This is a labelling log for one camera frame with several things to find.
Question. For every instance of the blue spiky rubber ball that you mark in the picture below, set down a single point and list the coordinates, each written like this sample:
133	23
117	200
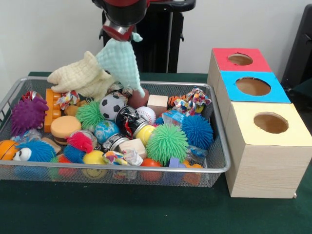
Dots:
197	131

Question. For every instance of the purple spiky rubber ball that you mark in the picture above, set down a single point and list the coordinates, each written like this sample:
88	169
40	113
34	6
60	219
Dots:
28	115

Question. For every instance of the black upright panel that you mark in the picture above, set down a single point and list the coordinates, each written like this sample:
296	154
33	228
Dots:
302	48

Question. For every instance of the black and white soccer ball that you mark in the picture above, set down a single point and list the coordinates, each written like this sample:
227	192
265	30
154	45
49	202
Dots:
112	107

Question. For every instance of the cream knitted cloth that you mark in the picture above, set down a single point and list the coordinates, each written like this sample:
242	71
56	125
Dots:
80	78

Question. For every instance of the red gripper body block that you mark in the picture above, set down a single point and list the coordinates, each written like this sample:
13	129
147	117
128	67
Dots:
120	37

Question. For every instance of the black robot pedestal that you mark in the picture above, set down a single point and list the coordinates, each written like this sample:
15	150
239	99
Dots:
158	48

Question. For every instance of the mint knitted cloth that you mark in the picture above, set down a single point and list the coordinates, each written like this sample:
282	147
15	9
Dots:
119	65

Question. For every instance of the pink spiky rubber ball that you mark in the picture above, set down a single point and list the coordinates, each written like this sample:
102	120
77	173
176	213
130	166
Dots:
80	142

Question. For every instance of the orange toy burger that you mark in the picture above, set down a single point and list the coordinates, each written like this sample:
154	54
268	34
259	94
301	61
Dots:
64	129

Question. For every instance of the dark green tablecloth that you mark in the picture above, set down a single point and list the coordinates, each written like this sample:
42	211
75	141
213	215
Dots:
304	87
122	209

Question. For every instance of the wooden three-hole box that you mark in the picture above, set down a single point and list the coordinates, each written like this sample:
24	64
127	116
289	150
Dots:
268	165

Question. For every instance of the clear mesh toy bin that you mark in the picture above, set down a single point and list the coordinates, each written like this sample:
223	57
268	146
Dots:
14	173

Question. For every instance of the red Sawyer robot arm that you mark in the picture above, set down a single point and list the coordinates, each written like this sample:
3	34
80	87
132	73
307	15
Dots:
122	9

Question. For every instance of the orange basketball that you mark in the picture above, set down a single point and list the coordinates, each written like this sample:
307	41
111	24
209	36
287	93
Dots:
7	150

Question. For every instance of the small green spiky ball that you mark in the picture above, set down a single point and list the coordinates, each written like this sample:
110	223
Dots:
89	113

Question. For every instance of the green spiky rubber ball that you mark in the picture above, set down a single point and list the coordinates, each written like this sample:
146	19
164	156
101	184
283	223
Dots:
167	143

